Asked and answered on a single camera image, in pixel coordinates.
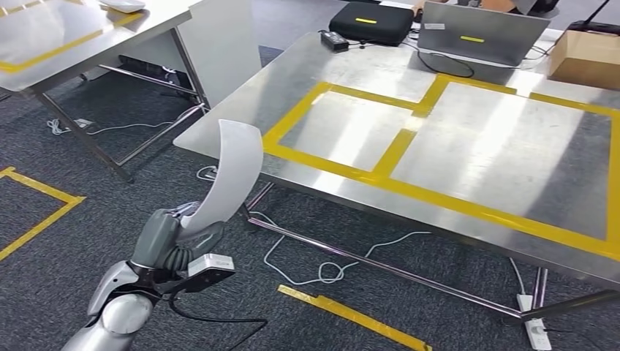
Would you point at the black power adapter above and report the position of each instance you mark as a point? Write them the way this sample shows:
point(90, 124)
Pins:
point(335, 41)

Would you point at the steel workbench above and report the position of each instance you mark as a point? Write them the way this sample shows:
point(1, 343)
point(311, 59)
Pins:
point(484, 145)

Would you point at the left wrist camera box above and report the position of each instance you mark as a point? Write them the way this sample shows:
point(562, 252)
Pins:
point(210, 264)

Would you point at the yellow floor tape strip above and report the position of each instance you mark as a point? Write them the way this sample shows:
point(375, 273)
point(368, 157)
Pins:
point(353, 315)

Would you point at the black router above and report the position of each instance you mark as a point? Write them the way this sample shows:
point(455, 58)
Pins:
point(596, 26)

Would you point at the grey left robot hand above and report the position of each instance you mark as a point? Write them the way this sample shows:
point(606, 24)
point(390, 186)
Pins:
point(155, 237)

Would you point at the white power strip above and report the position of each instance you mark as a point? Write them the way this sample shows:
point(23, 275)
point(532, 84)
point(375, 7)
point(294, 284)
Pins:
point(535, 329)

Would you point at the white steel table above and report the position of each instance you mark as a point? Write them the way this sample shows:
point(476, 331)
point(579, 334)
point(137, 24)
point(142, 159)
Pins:
point(48, 29)

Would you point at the floor socket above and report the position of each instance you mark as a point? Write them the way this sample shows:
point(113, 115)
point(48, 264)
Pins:
point(83, 123)

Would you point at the black carrying case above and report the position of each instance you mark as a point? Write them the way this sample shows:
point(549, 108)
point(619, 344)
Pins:
point(373, 29)

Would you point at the white curved plastic part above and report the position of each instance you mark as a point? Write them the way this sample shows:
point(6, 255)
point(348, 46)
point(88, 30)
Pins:
point(232, 169)
point(123, 6)

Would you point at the brown cardboard box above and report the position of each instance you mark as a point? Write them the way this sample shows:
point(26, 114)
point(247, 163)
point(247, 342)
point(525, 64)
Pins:
point(586, 60)

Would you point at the person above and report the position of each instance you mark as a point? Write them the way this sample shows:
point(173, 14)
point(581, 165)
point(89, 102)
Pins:
point(424, 5)

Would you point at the grey laptop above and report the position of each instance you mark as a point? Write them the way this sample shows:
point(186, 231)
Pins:
point(484, 34)

